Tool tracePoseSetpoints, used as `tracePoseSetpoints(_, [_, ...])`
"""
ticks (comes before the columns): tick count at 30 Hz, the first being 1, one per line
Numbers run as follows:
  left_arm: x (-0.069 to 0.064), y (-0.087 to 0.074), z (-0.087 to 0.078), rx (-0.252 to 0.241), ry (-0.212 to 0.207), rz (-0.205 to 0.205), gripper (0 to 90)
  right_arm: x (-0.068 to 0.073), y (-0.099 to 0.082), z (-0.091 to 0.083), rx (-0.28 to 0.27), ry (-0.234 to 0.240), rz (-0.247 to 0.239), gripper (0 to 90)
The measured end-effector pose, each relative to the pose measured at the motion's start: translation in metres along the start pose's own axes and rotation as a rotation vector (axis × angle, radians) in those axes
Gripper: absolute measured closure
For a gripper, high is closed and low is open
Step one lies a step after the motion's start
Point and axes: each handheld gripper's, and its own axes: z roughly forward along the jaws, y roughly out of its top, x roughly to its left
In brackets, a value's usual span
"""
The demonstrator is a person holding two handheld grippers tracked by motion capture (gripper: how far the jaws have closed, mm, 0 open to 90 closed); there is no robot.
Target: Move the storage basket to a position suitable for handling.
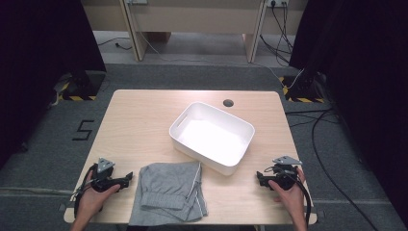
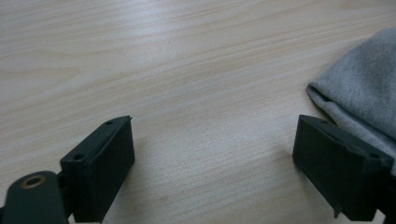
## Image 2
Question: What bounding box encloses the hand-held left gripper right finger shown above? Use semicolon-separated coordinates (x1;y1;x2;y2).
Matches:
292;114;396;222

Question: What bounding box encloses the grey cotton garment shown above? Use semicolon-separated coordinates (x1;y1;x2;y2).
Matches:
306;27;396;175

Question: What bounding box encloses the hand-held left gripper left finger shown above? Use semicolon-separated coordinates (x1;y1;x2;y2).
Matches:
59;115;135;224

